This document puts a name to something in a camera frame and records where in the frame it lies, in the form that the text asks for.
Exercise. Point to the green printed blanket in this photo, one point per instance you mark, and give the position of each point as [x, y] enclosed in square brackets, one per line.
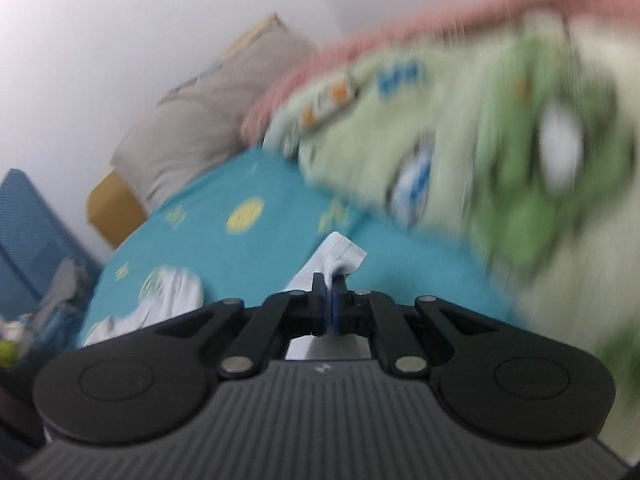
[450, 160]

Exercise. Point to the teal printed bed sheet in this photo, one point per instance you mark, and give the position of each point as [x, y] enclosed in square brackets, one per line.
[240, 220]

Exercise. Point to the grey pillow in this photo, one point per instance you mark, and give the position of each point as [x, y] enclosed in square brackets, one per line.
[210, 120]

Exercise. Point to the pink blanket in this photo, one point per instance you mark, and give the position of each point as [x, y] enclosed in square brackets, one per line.
[350, 55]

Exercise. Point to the white garment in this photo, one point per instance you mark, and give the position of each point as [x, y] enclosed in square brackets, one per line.
[320, 270]

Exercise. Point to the grey cloth on chair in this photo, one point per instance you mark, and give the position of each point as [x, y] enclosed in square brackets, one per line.
[65, 285]

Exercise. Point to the wooden headboard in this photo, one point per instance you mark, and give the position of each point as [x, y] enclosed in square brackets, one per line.
[112, 207]

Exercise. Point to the blue chair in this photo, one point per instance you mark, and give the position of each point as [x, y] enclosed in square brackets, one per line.
[35, 230]

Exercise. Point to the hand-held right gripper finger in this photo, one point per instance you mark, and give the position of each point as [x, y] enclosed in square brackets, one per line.
[338, 310]
[326, 310]

